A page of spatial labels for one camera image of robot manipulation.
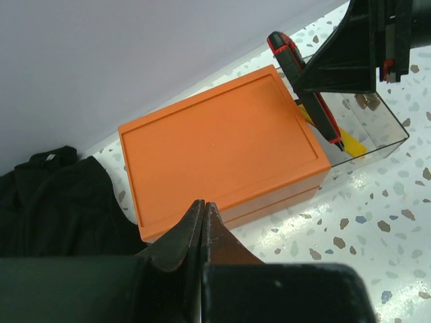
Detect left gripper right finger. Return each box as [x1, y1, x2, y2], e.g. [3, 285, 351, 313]
[201, 203, 376, 322]

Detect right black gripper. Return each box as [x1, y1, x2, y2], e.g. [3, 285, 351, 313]
[293, 0, 430, 94]

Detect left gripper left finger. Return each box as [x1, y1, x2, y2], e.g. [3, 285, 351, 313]
[1, 200, 205, 322]

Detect clear acrylic drawer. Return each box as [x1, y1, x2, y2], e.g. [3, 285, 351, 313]
[312, 93, 409, 173]

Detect red black utility knife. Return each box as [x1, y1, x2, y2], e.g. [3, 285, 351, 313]
[266, 31, 345, 152]

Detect yellow utility knife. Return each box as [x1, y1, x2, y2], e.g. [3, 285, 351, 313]
[298, 104, 367, 157]

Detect orange drawer box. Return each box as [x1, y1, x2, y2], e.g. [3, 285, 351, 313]
[119, 65, 331, 241]

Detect black cloth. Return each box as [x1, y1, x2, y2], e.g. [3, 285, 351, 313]
[1, 146, 147, 257]

